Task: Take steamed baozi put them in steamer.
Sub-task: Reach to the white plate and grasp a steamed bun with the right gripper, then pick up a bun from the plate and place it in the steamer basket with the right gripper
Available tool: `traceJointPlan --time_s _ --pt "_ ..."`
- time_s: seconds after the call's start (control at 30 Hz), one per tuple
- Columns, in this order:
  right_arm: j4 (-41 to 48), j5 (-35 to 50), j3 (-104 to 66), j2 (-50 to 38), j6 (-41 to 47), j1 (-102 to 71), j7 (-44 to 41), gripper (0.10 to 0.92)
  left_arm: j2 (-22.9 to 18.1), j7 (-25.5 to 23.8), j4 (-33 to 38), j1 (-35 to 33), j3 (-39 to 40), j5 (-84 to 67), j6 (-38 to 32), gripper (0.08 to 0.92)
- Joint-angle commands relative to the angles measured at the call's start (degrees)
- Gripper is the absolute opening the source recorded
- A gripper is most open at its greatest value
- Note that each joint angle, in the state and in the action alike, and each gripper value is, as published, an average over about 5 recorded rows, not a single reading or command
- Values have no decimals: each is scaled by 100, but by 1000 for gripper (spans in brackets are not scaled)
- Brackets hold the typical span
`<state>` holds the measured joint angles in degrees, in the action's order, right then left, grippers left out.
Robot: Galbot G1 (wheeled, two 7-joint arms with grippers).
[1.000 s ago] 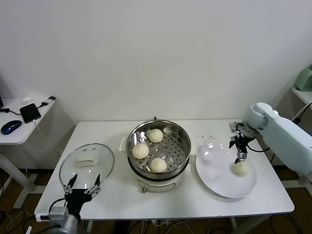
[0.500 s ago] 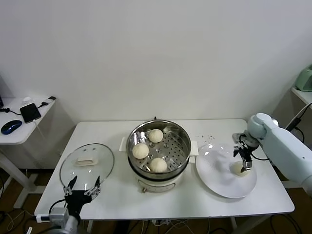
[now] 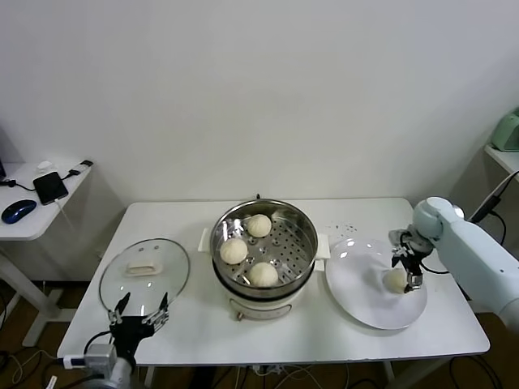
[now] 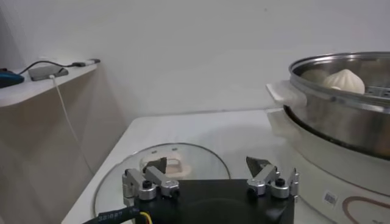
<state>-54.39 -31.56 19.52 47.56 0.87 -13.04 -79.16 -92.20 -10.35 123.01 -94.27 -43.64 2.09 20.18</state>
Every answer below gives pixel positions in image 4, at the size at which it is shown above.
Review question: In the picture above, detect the white electric cooker base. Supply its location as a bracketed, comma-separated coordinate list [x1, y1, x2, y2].
[267, 108, 390, 224]

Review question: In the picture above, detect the stainless steel steamer basket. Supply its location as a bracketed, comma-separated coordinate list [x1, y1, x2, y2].
[266, 51, 390, 161]

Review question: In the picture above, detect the black usb adapter cable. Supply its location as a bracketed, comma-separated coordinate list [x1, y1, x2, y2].
[19, 58, 101, 75]

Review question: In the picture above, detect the white side table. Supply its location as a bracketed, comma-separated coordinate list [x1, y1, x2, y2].
[0, 62, 100, 109]

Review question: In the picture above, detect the black smartphone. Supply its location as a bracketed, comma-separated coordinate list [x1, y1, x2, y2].
[27, 65, 69, 82]

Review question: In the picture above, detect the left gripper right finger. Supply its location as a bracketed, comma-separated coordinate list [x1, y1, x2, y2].
[246, 156, 300, 200]

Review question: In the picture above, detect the white charging cable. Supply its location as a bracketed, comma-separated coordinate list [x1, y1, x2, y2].
[48, 74, 95, 174]

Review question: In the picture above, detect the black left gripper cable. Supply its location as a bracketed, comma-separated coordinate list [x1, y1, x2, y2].
[82, 206, 153, 224]

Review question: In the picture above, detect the round glass pot lid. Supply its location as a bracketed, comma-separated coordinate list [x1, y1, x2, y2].
[93, 142, 232, 219]

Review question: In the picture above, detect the white steamed baozi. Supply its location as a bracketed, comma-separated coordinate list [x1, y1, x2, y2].
[321, 68, 366, 94]

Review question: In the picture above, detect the blue computer mouse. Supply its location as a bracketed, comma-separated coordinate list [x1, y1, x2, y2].
[0, 68, 25, 89]

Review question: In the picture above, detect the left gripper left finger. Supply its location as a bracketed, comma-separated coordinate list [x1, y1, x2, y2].
[121, 156, 181, 201]

